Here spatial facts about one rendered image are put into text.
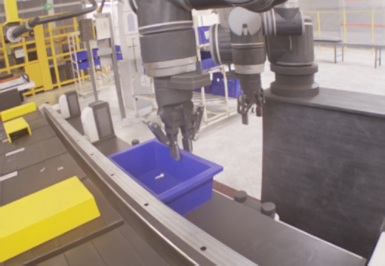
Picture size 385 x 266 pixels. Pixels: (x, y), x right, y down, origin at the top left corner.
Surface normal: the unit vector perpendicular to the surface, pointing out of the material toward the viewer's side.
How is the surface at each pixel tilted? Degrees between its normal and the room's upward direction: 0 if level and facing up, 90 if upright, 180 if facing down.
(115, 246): 0
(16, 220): 0
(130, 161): 85
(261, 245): 0
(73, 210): 90
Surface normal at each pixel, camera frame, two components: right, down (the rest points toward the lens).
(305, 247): -0.11, -0.94
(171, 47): 0.25, 0.29
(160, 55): -0.14, 0.34
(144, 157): 0.62, 0.11
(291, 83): -0.57, 0.33
